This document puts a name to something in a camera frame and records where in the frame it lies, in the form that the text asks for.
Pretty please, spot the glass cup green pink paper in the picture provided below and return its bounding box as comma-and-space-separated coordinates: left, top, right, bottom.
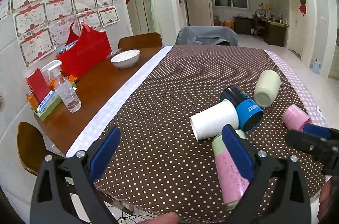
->
211, 134, 249, 211

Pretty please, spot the small pink cup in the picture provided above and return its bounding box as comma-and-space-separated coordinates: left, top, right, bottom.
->
282, 104, 311, 131

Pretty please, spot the blue black can cup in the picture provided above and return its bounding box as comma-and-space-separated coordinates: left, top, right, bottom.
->
220, 85, 264, 133

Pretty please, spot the pale green ceramic cup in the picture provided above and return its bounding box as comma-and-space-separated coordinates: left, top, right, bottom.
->
253, 70, 281, 108

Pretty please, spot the white paper cup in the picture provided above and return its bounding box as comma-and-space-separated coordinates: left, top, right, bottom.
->
189, 100, 238, 141

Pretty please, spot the right hand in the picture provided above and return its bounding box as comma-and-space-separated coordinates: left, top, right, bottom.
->
317, 177, 338, 221

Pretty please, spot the left hand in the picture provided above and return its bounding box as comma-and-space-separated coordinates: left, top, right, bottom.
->
139, 213, 179, 224

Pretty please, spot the wooden chair left side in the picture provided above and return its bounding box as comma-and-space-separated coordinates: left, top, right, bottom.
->
17, 121, 63, 176

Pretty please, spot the wooden chair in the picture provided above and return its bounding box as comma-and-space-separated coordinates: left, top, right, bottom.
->
118, 32, 163, 51
17, 121, 63, 176

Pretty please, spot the blue bucket on floor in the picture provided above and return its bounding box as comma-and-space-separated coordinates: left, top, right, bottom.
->
310, 59, 322, 74

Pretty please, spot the clear spray bottle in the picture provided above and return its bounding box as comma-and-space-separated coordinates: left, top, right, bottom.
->
42, 59, 82, 113

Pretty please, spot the brown polka dot tablecloth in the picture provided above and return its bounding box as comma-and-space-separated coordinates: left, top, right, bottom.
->
66, 44, 329, 224

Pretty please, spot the dark wooden desk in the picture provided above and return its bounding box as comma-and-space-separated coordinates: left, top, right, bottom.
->
233, 16, 288, 47

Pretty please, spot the red box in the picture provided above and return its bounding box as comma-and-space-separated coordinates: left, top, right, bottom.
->
26, 69, 50, 102

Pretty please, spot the red door ornament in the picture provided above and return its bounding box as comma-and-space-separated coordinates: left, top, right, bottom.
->
299, 0, 307, 16

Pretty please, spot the red tote bag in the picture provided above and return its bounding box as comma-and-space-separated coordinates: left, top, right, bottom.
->
56, 22, 111, 78

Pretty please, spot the grey covered chair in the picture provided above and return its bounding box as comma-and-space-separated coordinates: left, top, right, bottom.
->
175, 26, 238, 47

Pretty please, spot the white ceramic bowl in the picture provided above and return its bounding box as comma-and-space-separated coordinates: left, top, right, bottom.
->
110, 49, 140, 69

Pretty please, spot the wooden chair far side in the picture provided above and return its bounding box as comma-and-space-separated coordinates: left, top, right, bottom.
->
118, 32, 163, 51

